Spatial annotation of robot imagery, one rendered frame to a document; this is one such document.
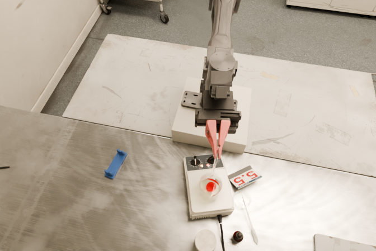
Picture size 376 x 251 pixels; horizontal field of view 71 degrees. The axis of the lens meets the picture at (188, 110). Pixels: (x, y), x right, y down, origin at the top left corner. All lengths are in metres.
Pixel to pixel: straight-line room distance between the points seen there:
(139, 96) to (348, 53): 2.22
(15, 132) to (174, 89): 0.62
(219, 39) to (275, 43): 2.04
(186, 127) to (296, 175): 0.41
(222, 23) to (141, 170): 0.54
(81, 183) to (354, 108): 1.05
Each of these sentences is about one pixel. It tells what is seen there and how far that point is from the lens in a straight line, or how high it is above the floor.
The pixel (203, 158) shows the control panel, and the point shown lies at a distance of 0.90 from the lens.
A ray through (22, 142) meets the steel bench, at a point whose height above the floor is 0.90.
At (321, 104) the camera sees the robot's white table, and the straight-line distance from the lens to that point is 1.17.
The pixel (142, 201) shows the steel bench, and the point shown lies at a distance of 0.90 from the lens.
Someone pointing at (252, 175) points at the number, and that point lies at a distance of 0.91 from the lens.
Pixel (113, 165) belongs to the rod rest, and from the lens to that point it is 0.95.
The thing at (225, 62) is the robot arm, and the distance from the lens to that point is 0.58.
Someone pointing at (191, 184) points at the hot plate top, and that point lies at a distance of 0.82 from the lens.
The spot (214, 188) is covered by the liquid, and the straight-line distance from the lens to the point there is 0.78.
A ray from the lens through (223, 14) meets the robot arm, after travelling 0.75.
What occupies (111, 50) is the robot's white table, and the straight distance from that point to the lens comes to 1.29.
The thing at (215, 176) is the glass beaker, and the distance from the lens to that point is 0.76.
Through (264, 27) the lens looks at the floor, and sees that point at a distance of 2.87.
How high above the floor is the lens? 1.77
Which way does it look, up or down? 57 degrees down
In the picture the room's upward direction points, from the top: straight up
